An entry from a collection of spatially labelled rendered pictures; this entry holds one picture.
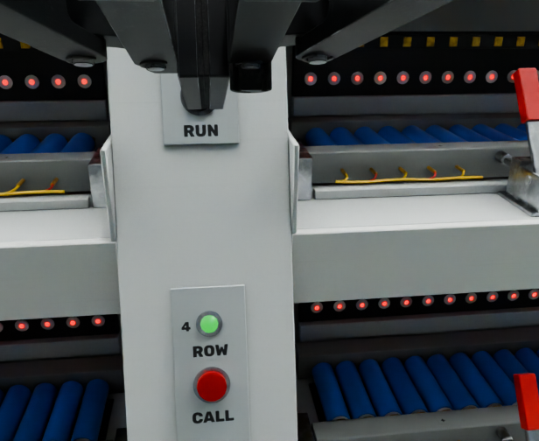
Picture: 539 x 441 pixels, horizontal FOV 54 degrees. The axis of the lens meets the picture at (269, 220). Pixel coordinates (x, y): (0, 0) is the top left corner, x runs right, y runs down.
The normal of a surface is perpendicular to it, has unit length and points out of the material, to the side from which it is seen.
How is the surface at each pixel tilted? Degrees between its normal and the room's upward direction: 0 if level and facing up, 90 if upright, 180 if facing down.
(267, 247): 90
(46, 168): 109
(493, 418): 19
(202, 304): 90
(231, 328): 90
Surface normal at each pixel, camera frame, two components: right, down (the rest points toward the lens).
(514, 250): 0.12, 0.39
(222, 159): 0.11, 0.07
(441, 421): 0.00, -0.92
